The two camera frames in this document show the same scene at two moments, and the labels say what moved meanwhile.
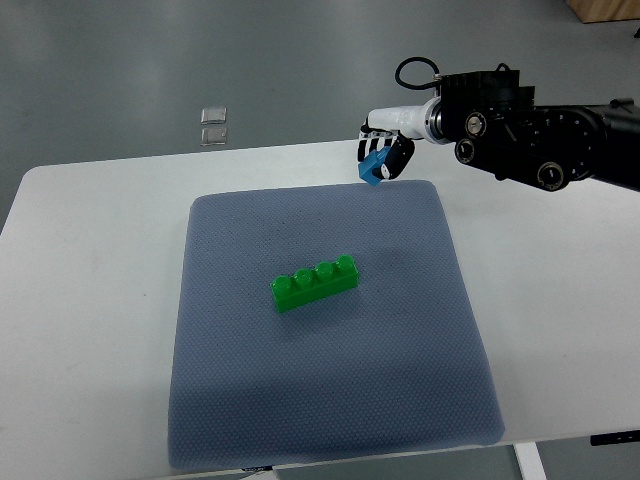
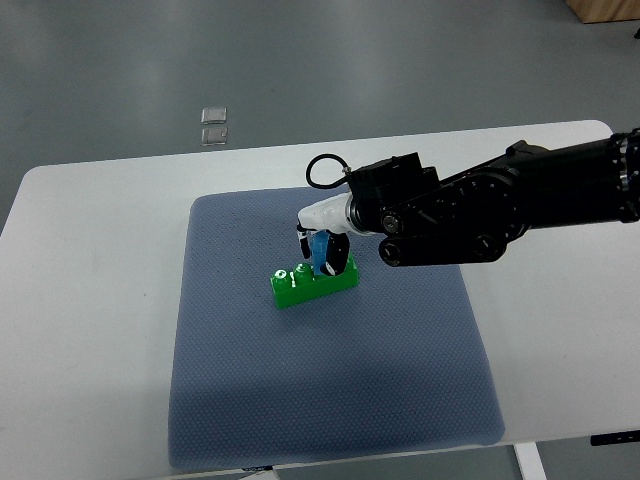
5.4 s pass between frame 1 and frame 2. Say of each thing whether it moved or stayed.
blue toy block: moved
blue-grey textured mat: stayed
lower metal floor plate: stayed
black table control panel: stayed
